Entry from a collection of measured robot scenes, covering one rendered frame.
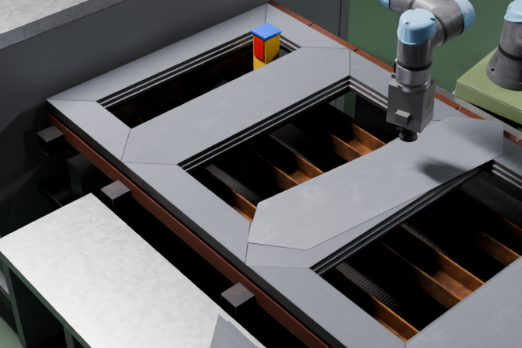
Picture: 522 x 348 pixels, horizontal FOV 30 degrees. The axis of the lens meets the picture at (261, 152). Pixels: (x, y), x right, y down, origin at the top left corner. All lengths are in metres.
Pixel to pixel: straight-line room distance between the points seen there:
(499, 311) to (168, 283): 0.69
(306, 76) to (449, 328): 0.89
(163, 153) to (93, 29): 0.43
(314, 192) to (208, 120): 0.37
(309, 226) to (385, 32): 2.39
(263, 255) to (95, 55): 0.83
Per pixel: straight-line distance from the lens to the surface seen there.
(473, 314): 1.94
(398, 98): 2.13
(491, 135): 2.38
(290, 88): 2.49
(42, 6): 2.49
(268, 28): 2.65
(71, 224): 2.27
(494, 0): 4.72
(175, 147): 2.30
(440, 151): 2.31
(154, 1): 2.62
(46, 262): 2.19
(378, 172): 2.23
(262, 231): 2.06
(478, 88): 2.74
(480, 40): 4.40
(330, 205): 2.13
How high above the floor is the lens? 2.25
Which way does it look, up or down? 38 degrees down
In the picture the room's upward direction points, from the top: straight up
